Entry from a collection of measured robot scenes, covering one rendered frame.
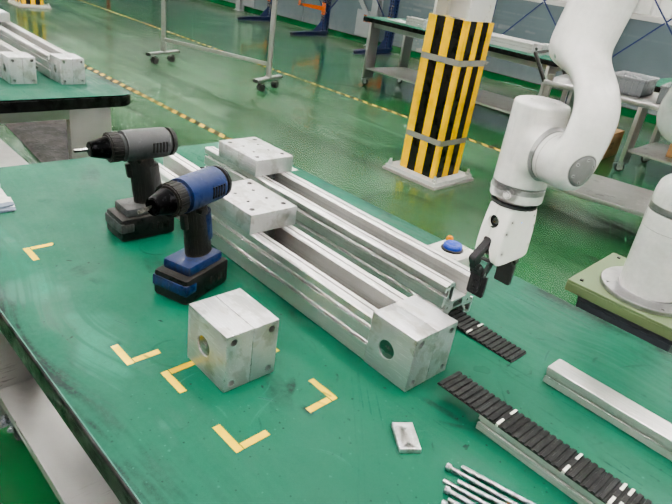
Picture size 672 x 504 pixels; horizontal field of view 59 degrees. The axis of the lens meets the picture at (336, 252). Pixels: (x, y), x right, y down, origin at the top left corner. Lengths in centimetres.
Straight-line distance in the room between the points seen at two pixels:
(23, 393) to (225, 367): 101
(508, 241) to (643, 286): 44
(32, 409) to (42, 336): 75
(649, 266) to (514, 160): 49
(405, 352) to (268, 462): 26
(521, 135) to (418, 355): 36
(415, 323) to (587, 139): 35
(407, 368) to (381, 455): 15
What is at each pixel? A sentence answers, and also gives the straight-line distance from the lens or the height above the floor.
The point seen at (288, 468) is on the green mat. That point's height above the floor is 78.
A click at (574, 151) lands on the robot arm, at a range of 88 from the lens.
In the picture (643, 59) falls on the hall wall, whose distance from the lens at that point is 881.
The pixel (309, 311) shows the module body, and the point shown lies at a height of 80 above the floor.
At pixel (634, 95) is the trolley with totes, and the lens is 393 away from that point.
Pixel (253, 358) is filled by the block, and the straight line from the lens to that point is 87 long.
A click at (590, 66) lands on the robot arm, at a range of 91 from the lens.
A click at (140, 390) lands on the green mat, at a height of 78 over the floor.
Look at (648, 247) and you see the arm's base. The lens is 133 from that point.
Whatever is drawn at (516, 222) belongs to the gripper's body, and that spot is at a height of 102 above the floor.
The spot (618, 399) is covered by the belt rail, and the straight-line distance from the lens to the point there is 102.
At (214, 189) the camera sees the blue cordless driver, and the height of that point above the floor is 98.
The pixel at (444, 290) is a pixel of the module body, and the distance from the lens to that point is 106.
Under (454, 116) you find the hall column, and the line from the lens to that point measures 422.
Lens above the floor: 135
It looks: 26 degrees down
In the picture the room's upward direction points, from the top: 9 degrees clockwise
